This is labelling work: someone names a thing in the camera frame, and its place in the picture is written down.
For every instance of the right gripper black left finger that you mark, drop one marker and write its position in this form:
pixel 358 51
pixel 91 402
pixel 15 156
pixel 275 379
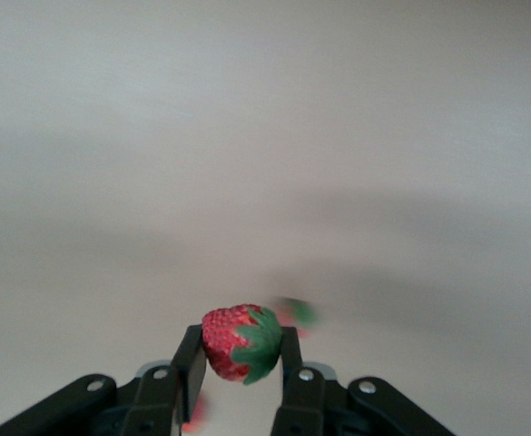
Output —
pixel 156 395

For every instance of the red strawberry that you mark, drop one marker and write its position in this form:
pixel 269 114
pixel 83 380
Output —
pixel 224 336
pixel 299 311

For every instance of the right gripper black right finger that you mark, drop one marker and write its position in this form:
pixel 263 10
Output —
pixel 306 399

